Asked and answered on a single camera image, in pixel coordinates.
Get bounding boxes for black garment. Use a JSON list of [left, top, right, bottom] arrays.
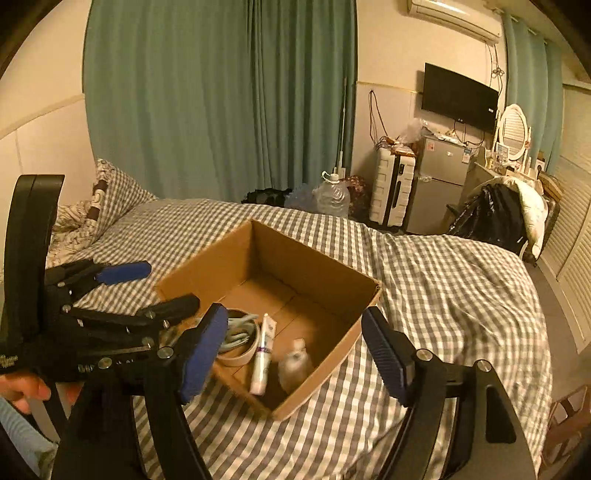
[[447, 184, 528, 256]]

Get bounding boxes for white louvered wardrobe door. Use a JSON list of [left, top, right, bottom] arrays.
[[539, 87, 591, 354]]

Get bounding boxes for small clear bottle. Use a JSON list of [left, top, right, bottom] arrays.
[[278, 338, 315, 394]]

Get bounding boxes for person's left hand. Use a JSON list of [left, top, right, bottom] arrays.
[[0, 373, 85, 415]]

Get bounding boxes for black wall television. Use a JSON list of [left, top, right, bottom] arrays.
[[422, 63, 501, 135]]

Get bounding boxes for beige tape roll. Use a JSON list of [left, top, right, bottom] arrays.
[[213, 308, 262, 368]]

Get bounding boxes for large clear water jug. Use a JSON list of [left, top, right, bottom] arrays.
[[314, 170, 351, 218]]

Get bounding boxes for dark patterned bag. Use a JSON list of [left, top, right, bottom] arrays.
[[348, 175, 373, 218]]

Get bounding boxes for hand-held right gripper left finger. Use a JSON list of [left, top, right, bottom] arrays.
[[51, 302, 230, 480]]

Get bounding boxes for narrow green curtain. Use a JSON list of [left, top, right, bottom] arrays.
[[502, 9, 567, 163]]

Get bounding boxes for person's left forearm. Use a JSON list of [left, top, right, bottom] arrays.
[[0, 397, 58, 480]]

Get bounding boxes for brown cardboard box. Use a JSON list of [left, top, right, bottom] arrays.
[[156, 219, 383, 421]]

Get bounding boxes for checkered pillow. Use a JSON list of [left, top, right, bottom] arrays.
[[90, 159, 158, 225]]

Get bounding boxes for white air conditioner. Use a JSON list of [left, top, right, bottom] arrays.
[[406, 0, 502, 45]]

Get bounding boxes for white pole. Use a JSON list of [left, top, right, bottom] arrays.
[[338, 78, 348, 177]]

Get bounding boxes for silver small fridge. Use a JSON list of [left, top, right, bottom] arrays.
[[406, 136, 479, 234]]

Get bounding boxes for crumpled clear plastic bag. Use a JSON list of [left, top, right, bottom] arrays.
[[398, 119, 433, 145]]

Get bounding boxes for patterned white pillow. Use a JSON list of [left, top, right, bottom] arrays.
[[46, 200, 117, 265]]

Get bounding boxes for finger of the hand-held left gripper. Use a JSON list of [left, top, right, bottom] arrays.
[[45, 259, 153, 302], [68, 295, 200, 331]]

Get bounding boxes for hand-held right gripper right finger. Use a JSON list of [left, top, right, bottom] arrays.
[[362, 306, 539, 480]]

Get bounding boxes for hanging wall cables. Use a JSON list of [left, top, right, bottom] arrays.
[[368, 89, 394, 149]]

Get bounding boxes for white suitcase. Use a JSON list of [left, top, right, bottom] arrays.
[[369, 148, 419, 227]]

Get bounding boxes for white tube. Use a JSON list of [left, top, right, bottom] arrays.
[[249, 313, 277, 396]]

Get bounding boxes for grey checkered bed blanket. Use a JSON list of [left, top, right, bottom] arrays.
[[46, 198, 553, 480]]

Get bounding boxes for white oval mirror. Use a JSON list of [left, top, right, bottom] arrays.
[[495, 104, 532, 163]]

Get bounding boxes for beige dressing table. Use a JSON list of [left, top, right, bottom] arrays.
[[465, 159, 514, 205]]

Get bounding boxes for grey coiled cable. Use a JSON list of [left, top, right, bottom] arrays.
[[164, 314, 260, 352]]

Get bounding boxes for wide green curtain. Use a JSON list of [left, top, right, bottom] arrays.
[[84, 0, 359, 205]]

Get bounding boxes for black bag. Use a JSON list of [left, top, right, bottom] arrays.
[[241, 188, 293, 206]]

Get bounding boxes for wooden stool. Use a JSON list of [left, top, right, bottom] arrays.
[[539, 384, 585, 472]]

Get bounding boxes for white coat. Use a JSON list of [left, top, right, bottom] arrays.
[[498, 177, 549, 260]]

